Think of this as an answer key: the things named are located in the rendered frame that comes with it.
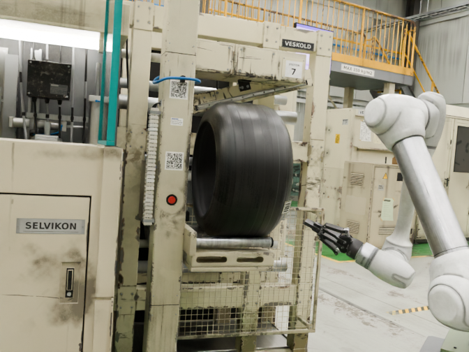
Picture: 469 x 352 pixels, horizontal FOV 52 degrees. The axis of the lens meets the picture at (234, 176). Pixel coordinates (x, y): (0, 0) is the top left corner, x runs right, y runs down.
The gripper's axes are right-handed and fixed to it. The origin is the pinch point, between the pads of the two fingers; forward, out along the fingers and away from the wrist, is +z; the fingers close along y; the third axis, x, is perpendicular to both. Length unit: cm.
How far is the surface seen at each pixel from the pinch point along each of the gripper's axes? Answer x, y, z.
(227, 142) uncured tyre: -11.0, -22.1, 40.7
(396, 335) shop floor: 141, 149, -56
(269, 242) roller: -2.2, 17.0, 14.1
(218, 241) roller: -18.6, 17.0, 29.5
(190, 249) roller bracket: -30.8, 17.5, 34.5
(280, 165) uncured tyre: -1.4, -18.3, 20.6
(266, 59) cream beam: 50, -37, 63
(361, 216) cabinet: 406, 234, 37
